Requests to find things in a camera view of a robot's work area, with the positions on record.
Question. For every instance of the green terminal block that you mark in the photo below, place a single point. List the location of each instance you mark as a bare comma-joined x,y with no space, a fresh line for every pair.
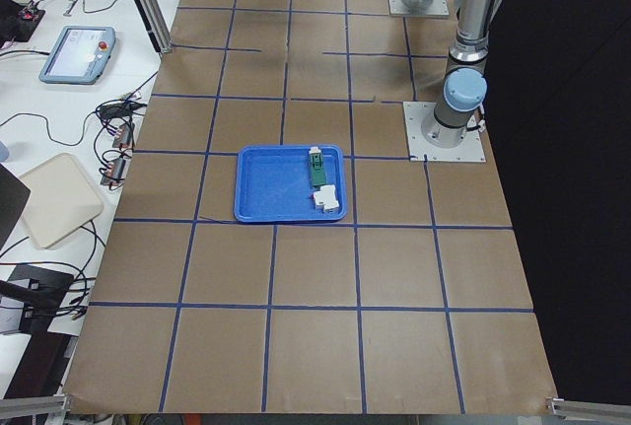
317,169

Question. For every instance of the beige plastic tray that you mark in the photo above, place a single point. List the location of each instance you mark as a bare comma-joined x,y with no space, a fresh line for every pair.
62,200

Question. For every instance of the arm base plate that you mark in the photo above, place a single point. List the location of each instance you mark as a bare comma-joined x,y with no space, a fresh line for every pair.
430,9
430,141

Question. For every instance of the white circuit breaker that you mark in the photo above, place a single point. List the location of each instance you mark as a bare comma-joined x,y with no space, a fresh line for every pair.
325,198

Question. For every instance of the blue plastic tray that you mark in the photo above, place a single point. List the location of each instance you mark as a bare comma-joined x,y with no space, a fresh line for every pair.
273,184

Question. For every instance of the teach pendant near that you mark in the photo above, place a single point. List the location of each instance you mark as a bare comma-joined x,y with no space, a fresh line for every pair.
79,56

